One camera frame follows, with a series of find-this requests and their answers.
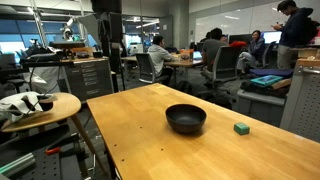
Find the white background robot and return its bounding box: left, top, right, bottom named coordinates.
left=61, top=17, right=76, bottom=43

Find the wooden meeting table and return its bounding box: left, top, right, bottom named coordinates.
left=121, top=54, right=205, bottom=85

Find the grey office chair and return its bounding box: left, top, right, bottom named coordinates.
left=134, top=52, right=170, bottom=85
left=197, top=45, right=243, bottom=101
left=261, top=40, right=278, bottom=69

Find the orange container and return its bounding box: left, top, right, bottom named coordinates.
left=179, top=48, right=195, bottom=63

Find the round wooden side table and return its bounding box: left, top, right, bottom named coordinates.
left=0, top=92, right=110, bottom=176

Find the teal tray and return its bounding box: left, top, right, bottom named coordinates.
left=250, top=74, right=284, bottom=88

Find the orange handled bar clamp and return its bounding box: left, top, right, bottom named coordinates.
left=44, top=146, right=63, bottom=156

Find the grey drawer cabinet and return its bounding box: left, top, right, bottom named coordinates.
left=64, top=57, right=115, bottom=103

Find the black cup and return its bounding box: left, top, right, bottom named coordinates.
left=36, top=94, right=55, bottom=112

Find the black case in bin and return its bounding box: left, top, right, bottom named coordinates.
left=239, top=80, right=290, bottom=99

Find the black bowl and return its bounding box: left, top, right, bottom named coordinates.
left=165, top=103, right=208, bottom=135

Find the brown wooden block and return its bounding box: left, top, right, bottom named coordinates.
left=270, top=78, right=293, bottom=91

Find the black perforated breadboard table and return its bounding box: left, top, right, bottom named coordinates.
left=0, top=132, right=85, bottom=180

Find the standing person with backpack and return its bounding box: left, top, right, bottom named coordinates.
left=271, top=0, right=318, bottom=70

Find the pegboard sided workbench cabinet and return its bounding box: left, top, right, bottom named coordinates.
left=279, top=57, right=320, bottom=143

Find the seated person dark shirt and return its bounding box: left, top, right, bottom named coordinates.
left=200, top=27, right=230, bottom=81

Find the dark blue cushion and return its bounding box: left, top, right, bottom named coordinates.
left=249, top=67, right=295, bottom=80

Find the white cloth bundle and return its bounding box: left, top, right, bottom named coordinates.
left=0, top=91, right=45, bottom=123

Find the red jacket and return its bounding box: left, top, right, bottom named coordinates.
left=228, top=40, right=249, bottom=49

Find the aluminium extrusion bar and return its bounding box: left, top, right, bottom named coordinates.
left=0, top=152, right=37, bottom=178

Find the grey plastic bin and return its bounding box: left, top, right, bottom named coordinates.
left=235, top=88, right=287, bottom=128

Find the seated person grey hoodie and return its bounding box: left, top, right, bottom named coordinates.
left=147, top=35, right=176, bottom=85

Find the seated woman dark jacket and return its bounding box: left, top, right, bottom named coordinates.
left=236, top=29, right=267, bottom=75

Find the green cube block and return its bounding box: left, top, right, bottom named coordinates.
left=233, top=122, right=251, bottom=136

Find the lit computer monitor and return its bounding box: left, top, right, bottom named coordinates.
left=262, top=30, right=283, bottom=45

